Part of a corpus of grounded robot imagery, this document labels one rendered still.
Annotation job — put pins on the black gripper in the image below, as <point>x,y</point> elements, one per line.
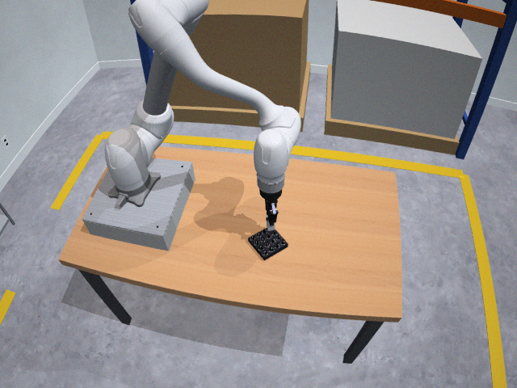
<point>271,200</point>

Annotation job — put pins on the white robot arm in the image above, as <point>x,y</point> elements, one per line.
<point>160,24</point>

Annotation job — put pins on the black knob box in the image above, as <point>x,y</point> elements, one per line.
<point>270,248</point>

